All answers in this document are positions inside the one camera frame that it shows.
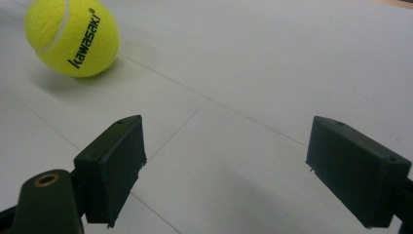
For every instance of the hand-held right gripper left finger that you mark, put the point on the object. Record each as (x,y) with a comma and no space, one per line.
(112,169)

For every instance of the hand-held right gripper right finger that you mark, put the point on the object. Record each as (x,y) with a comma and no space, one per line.
(354,169)

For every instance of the yellow tennis ball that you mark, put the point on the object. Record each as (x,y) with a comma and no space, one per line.
(71,35)

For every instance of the white paper sheet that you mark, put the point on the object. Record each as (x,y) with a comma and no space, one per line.
(243,81)

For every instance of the wooden table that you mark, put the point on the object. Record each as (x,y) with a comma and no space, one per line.
(397,2)

